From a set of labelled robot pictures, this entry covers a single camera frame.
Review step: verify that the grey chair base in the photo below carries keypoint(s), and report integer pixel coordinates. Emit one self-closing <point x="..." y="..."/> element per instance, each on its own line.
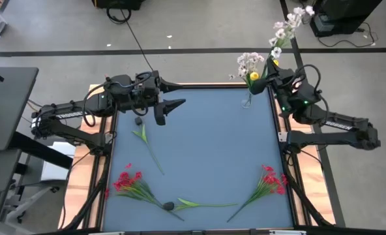
<point x="38" y="196"/>

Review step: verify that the dark artificial tulip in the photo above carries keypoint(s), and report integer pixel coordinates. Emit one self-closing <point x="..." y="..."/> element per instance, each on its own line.
<point x="168" y="206"/>

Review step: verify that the clear glass vase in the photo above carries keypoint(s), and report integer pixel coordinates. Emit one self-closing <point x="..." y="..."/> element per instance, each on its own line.
<point x="246" y="103"/>

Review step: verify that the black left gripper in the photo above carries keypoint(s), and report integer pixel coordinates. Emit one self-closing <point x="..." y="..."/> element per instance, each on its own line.
<point x="147" y="91"/>

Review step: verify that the green leaf stem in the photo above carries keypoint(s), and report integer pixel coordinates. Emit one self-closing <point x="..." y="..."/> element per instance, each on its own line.
<point x="138" y="120"/>

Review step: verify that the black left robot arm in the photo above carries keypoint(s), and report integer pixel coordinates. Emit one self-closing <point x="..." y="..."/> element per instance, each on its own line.
<point x="69" y="115"/>

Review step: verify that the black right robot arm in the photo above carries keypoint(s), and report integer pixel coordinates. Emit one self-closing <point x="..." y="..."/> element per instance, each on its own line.
<point x="343" y="125"/>

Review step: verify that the white artificial flower bunch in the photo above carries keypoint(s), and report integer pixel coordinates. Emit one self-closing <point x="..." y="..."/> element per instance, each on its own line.
<point x="246" y="63"/>
<point x="281" y="33"/>

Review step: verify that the grey desk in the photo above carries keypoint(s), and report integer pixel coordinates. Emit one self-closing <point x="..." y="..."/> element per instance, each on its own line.
<point x="7" y="104"/>

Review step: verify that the red artificial flower bunch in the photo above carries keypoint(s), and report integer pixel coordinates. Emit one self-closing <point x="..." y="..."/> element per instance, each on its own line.
<point x="125" y="182"/>
<point x="271" y="179"/>

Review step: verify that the white box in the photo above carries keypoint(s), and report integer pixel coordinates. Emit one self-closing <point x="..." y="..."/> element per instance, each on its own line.
<point x="54" y="169"/>

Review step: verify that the black floor box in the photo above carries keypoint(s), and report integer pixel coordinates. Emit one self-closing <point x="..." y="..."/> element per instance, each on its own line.
<point x="118" y="3"/>

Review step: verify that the blue-grey table mat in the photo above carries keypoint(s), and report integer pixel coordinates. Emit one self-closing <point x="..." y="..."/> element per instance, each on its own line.
<point x="219" y="147"/>

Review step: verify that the black table edge frame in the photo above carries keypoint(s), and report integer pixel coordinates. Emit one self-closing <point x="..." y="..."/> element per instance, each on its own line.
<point x="212" y="85"/>

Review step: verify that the black equipment case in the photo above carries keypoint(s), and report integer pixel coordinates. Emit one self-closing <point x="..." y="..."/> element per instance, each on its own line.
<point x="339" y="16"/>

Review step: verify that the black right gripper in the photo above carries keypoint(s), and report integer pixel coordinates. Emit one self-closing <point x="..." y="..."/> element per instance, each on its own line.
<point x="282" y="80"/>

